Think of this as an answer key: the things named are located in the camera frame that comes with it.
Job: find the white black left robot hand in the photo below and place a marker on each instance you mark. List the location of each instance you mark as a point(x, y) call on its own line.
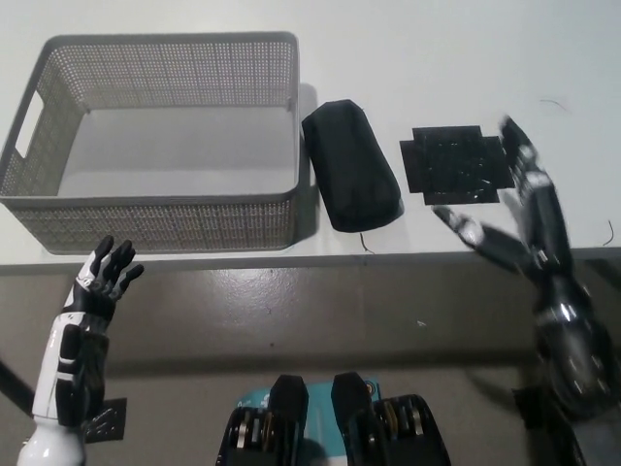
point(53, 369)

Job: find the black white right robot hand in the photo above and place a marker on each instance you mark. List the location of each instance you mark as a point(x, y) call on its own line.
point(545, 228)

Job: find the black fabric pencil case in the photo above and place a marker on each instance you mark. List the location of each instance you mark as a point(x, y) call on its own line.
point(351, 170)

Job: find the black diagonal bar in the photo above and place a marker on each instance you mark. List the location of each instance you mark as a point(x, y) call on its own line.
point(14, 383)

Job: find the black tape floor patch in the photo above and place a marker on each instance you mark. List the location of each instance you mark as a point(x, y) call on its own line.
point(107, 420)
point(531, 408)

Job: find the black tape cross patch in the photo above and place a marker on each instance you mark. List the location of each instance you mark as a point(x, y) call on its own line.
point(453, 165)

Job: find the grey perforated plastic basket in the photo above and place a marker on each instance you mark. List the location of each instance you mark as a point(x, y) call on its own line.
point(160, 213)

